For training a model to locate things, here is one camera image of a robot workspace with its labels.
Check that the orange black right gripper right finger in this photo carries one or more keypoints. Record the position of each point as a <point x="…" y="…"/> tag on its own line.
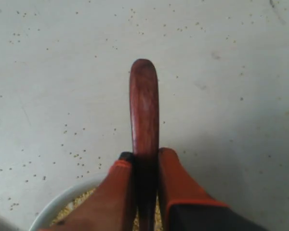
<point x="186" y="206"/>

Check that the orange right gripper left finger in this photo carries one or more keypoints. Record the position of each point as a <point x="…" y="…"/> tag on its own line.
<point x="112" y="205"/>

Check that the brown wooden spoon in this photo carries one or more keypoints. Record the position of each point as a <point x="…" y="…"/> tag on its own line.
<point x="144" y="112"/>

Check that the yellow grains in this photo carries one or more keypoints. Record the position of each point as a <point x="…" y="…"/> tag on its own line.
<point x="77" y="201"/>

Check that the white bowl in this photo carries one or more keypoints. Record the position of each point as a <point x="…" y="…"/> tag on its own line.
<point x="50" y="211"/>

